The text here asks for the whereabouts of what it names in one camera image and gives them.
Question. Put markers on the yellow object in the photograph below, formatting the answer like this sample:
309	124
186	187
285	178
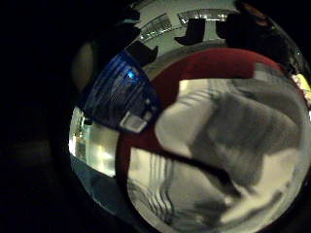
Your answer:
303	84

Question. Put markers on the black chair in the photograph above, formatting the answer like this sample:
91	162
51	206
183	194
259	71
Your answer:
223	29
142	52
194	31

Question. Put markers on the the person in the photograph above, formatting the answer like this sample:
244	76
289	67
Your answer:
259	32

